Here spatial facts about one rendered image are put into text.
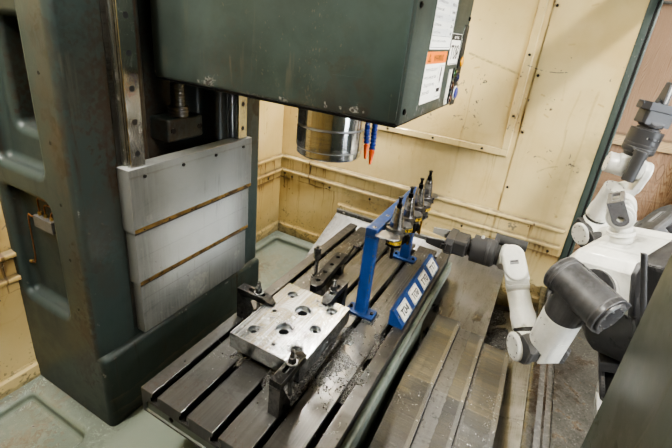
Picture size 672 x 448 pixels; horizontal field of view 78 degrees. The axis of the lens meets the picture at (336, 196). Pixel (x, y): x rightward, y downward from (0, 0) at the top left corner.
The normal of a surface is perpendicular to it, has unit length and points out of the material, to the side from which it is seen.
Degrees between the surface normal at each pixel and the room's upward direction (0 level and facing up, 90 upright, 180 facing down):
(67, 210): 90
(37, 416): 0
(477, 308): 24
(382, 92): 90
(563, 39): 90
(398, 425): 7
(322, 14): 90
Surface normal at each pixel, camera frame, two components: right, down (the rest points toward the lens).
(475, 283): -0.10, -0.72
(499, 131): -0.48, 0.29
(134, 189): 0.88, 0.26
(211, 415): 0.10, -0.92
